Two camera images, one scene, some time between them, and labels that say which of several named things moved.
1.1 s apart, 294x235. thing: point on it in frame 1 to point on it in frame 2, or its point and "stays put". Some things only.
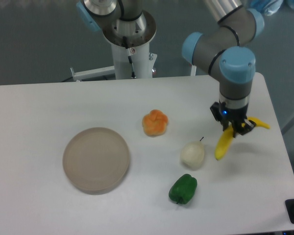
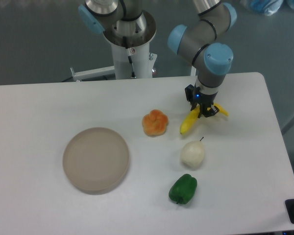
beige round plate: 95,160 stays put
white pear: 192,153 stays put
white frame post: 193,70 stays put
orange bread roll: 154,123 stays put
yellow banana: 227,135 to 194,114
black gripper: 236,116 to 205,100
